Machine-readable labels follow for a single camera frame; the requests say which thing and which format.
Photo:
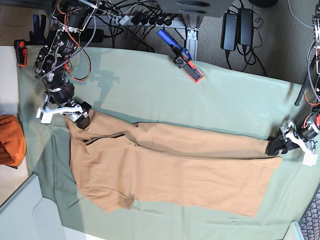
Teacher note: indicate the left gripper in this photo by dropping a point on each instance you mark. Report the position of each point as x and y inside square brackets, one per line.
[295, 136]

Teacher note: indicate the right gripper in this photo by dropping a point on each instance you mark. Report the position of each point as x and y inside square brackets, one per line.
[63, 97]

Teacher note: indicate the tan orange T-shirt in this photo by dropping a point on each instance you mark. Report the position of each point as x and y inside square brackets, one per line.
[115, 163]

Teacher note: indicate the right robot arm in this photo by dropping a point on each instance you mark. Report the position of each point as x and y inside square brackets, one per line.
[53, 64]

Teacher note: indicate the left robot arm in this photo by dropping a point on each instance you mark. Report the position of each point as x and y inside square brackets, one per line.
[309, 91]

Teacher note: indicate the light green table cloth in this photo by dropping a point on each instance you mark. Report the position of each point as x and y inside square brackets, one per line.
[141, 86]

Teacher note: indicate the dark orange folded garment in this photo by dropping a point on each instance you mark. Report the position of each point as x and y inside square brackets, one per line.
[12, 141]

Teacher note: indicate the black power adapter left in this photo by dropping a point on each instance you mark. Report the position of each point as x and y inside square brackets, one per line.
[98, 36]

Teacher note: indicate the blue orange left clamp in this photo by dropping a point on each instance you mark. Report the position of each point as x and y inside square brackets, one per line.
[36, 37]

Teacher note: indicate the blue orange clamp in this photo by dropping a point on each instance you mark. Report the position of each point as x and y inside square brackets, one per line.
[36, 37]
[182, 58]

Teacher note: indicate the white grey bin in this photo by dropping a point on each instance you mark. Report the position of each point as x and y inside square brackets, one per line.
[27, 215]

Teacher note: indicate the blue orange centre clamp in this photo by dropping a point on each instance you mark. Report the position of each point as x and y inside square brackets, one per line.
[182, 58]

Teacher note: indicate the black power strip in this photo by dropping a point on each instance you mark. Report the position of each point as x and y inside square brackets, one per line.
[166, 20]

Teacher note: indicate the black power brick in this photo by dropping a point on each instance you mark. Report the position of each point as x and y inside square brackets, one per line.
[229, 32]
[245, 27]

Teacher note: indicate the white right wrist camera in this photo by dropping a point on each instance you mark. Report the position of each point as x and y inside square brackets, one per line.
[46, 115]

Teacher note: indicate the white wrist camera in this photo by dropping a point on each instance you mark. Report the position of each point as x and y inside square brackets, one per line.
[46, 115]
[310, 159]

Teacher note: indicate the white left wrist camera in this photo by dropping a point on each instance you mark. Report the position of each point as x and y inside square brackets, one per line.
[310, 159]

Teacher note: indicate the aluminium frame post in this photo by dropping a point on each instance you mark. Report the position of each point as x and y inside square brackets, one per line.
[192, 26]

